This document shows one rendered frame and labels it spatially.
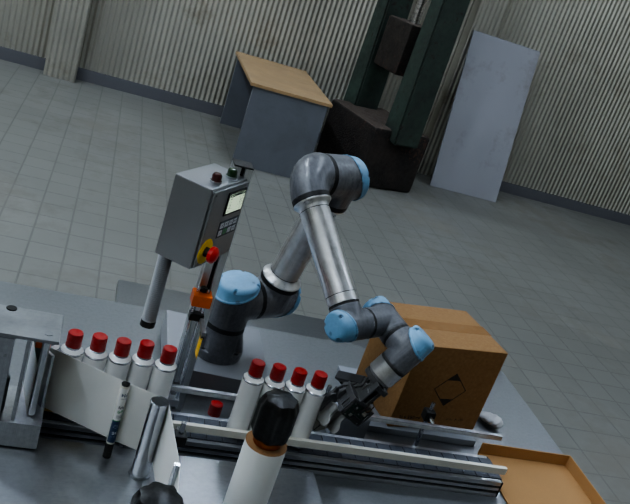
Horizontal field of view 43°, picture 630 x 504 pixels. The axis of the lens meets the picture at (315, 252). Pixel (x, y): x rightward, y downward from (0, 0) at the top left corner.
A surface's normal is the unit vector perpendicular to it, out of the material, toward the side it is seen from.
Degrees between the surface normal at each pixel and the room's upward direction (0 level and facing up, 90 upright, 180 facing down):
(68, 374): 90
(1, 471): 0
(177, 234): 90
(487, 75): 77
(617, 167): 90
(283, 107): 90
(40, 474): 0
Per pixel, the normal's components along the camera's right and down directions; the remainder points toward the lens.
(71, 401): -0.27, 0.27
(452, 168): 0.25, 0.21
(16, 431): 0.20, 0.42
